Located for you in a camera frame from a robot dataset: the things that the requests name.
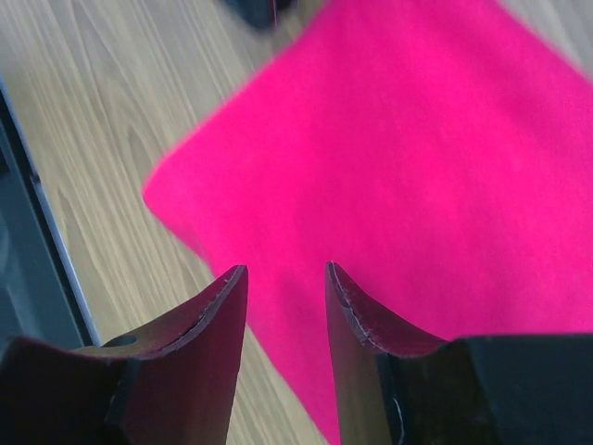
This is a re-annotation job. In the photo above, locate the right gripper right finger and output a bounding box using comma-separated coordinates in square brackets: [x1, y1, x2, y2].
[325, 262, 592, 444]

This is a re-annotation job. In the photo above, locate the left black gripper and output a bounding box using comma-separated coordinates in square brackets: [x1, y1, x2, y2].
[222, 0, 296, 31]

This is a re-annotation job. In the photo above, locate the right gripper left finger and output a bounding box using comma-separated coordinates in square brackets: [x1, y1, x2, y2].
[1, 265, 248, 444]

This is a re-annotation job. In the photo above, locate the crimson t shirt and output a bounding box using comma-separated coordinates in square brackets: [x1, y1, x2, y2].
[143, 1, 592, 444]

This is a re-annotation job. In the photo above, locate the aluminium frame rail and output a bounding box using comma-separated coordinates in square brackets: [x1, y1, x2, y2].
[0, 90, 101, 350]

